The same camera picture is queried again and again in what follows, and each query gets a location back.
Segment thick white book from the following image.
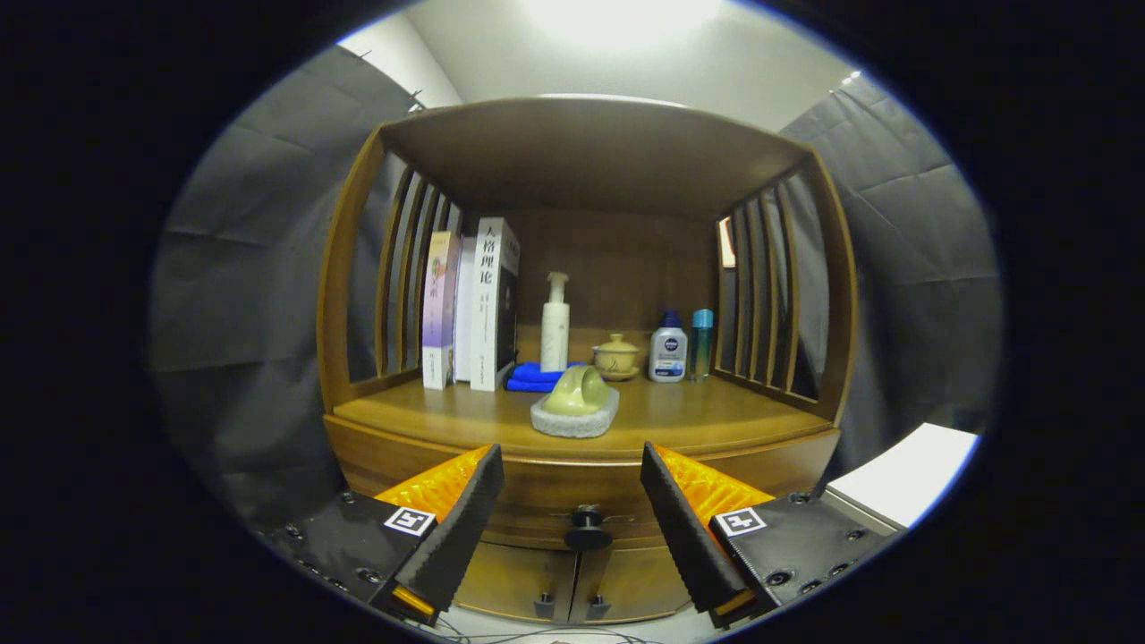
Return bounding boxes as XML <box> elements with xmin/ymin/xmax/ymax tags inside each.
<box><xmin>470</xmin><ymin>216</ymin><xmax>522</xmax><ymax>393</ymax></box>

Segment pink and purple book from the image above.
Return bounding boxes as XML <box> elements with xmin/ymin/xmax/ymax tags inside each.
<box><xmin>421</xmin><ymin>231</ymin><xmax>462</xmax><ymax>391</ymax></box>

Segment thin white book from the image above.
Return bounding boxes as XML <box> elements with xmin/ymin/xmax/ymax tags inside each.
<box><xmin>454</xmin><ymin>236</ymin><xmax>478</xmax><ymax>384</ymax></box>

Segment white pump bottle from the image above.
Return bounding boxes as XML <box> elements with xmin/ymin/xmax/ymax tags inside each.
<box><xmin>539</xmin><ymin>272</ymin><xmax>572</xmax><ymax>373</ymax></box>

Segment wooden cabinet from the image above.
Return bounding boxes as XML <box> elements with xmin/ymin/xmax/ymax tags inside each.
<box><xmin>316</xmin><ymin>96</ymin><xmax>860</xmax><ymax>624</ymax></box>

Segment floor cables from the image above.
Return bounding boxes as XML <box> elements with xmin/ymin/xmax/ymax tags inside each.
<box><xmin>429</xmin><ymin>617</ymin><xmax>645</xmax><ymax>644</ymax></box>

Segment white bottle with blue cap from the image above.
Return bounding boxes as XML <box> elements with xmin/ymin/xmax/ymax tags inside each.
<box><xmin>648</xmin><ymin>309</ymin><xmax>689</xmax><ymax>384</ymax></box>

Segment wooden cabinet door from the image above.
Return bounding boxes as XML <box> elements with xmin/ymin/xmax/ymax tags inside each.
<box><xmin>572</xmin><ymin>544</ymin><xmax>694</xmax><ymax>624</ymax></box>
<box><xmin>452</xmin><ymin>541</ymin><xmax>578</xmax><ymax>623</ymax></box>

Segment wooden drawer with black knob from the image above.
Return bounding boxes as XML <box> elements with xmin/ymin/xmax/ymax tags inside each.
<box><xmin>324</xmin><ymin>413</ymin><xmax>842</xmax><ymax>551</ymax></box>

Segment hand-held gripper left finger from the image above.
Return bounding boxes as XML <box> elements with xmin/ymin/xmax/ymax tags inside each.
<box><xmin>264</xmin><ymin>444</ymin><xmax>505</xmax><ymax>627</ymax></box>

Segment yellow lidded teacup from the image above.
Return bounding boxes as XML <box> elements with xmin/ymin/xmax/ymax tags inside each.
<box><xmin>592</xmin><ymin>334</ymin><xmax>641</xmax><ymax>383</ymax></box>

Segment green and grey scrub brush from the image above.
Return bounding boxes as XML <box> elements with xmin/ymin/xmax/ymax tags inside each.
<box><xmin>530</xmin><ymin>365</ymin><xmax>621</xmax><ymax>439</ymax></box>

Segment wooden countertop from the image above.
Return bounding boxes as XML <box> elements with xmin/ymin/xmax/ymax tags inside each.
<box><xmin>333</xmin><ymin>371</ymin><xmax>835</xmax><ymax>463</ymax></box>

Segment teal bottle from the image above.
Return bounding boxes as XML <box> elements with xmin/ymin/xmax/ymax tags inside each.
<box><xmin>690</xmin><ymin>309</ymin><xmax>715</xmax><ymax>383</ymax></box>

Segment white panel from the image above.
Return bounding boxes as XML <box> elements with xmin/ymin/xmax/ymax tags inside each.
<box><xmin>825</xmin><ymin>423</ymin><xmax>981</xmax><ymax>529</ymax></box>

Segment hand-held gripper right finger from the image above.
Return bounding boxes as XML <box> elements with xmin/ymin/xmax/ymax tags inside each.
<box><xmin>640</xmin><ymin>442</ymin><xmax>904</xmax><ymax>630</ymax></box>

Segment blue folded cloth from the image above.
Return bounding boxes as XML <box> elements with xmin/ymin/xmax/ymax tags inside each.
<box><xmin>506</xmin><ymin>361</ymin><xmax>587</xmax><ymax>394</ymax></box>

